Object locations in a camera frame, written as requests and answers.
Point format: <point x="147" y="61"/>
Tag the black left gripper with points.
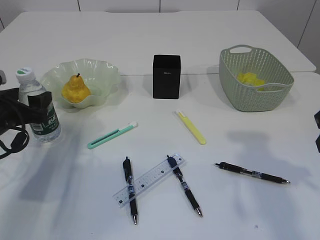
<point x="14" y="113"/>

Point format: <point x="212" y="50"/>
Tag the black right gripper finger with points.
<point x="317" y="120"/>

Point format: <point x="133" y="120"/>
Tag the clear water bottle green label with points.
<point x="49" y="129"/>

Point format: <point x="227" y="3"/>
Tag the yellow pear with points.
<point x="75" y="90"/>

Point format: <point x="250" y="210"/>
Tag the yellow utility knife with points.
<point x="191" y="127"/>

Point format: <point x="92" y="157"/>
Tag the green woven plastic basket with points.
<point x="244" y="59"/>

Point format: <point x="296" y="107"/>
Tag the green wavy glass plate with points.
<point x="101" y="78"/>

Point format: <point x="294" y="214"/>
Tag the green utility knife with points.
<point x="111" y="135"/>

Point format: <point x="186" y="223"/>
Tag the black pen right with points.
<point x="252" y="173"/>

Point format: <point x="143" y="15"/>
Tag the black pen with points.
<point x="127" y="168"/>
<point x="252" y="173"/>
<point x="188" y="193"/>

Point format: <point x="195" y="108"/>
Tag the black pen left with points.
<point x="127" y="168"/>

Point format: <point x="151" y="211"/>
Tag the transparent plastic ruler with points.
<point x="147" y="180"/>

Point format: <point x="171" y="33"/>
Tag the black square pen holder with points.
<point x="166" y="76"/>

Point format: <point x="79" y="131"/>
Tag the black pen middle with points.
<point x="188" y="193"/>

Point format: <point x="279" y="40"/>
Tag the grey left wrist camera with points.
<point x="3" y="79"/>

